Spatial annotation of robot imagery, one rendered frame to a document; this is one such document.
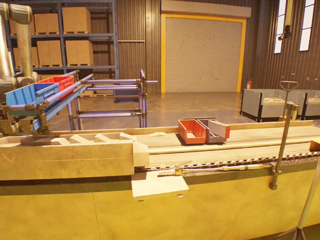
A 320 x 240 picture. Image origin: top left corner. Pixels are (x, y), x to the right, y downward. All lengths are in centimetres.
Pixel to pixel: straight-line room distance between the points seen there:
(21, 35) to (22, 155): 145
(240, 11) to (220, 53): 274
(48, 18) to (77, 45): 189
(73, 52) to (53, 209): 945
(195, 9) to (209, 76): 407
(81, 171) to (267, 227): 152
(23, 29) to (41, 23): 880
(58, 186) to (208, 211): 100
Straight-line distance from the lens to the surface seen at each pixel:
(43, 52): 1095
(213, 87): 1240
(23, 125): 102
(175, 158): 141
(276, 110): 591
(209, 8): 1219
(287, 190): 169
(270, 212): 174
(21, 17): 227
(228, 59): 1278
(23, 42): 241
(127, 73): 1136
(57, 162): 117
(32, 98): 131
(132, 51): 1136
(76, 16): 1058
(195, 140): 163
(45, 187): 127
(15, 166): 129
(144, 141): 172
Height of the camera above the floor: 141
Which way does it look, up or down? 16 degrees down
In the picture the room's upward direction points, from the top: straight up
